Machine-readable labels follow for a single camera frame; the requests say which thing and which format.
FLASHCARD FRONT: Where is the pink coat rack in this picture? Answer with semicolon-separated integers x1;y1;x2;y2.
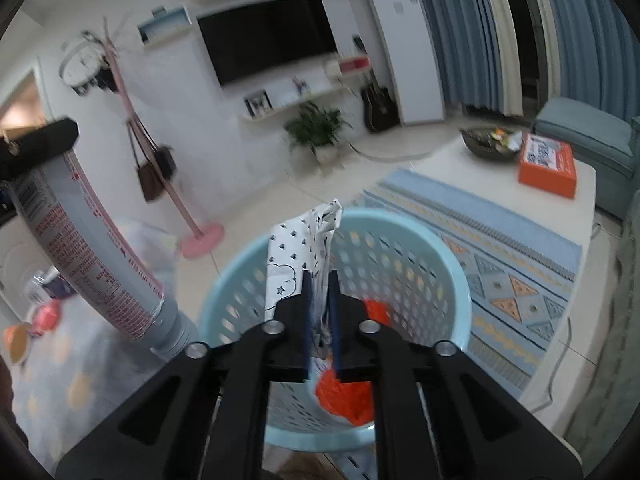
82;15;226;260

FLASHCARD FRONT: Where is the black guitar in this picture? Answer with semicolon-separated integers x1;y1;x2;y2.
361;77;400;133

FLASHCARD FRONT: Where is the white coffee table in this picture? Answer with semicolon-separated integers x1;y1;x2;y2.
412;132;599;261

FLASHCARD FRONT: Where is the orange box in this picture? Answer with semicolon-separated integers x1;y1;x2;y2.
517;132;578;198

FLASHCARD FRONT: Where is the cream curtain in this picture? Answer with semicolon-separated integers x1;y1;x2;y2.
480;0;525;117

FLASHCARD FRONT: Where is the orange and white bottle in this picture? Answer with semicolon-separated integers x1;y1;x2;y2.
2;324;33;366

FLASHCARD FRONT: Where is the blue and white milk carton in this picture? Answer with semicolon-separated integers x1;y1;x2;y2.
30;267;76;303

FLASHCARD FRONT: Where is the white standing air conditioner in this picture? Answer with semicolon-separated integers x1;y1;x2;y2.
361;0;446;126

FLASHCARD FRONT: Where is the white patterned cloth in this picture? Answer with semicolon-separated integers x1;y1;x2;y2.
263;199;346;401

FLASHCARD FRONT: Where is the green potted plant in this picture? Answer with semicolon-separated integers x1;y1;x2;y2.
284;101;353;163

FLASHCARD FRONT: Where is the black television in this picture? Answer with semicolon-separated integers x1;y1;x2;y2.
196;0;340;88

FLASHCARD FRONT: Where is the dark bowl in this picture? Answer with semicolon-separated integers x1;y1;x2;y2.
459;126;523;162

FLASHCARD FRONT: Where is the red and white paper cup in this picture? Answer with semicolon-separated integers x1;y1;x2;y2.
32;300;63;333

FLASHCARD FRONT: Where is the black cap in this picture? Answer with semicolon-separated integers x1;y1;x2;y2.
95;62;119;93

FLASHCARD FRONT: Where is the brown handbag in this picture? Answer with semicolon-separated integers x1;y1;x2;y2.
127;120;168;204

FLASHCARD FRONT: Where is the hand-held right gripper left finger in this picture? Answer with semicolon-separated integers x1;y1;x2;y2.
55;270;313;480

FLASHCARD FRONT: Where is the low white wall shelf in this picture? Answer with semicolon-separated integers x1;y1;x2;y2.
240;82;351;123

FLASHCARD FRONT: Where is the orange plastic bag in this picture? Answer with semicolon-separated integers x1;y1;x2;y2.
315;300;393;426

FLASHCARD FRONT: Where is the grey-blue sofa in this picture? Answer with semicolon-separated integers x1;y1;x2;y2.
531;97;640;221

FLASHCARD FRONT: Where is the light blue plastic basket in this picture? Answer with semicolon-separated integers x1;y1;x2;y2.
197;207;473;448

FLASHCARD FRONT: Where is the white cable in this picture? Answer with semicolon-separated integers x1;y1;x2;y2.
522;310;573;408

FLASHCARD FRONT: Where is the blue patterned rug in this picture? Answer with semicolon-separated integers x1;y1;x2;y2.
362;169;583;391

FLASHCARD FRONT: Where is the blue-edged box shelf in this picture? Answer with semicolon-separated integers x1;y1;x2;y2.
137;5;193;46

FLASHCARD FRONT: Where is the clear bottle with red-print label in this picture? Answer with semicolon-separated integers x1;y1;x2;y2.
9;152;201;358

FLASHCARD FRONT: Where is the butterfly picture frame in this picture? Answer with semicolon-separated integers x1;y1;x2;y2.
244;90;273;117

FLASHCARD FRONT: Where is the black bag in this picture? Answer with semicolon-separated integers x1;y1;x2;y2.
152;145;177;178

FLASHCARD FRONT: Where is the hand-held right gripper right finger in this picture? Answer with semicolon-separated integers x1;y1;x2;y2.
327;269;585;480

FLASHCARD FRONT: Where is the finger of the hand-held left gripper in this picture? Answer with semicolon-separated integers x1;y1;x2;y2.
0;117;80;181

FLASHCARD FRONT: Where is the blue curtain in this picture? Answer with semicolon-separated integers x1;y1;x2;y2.
405;0;503;111
537;0;640;123

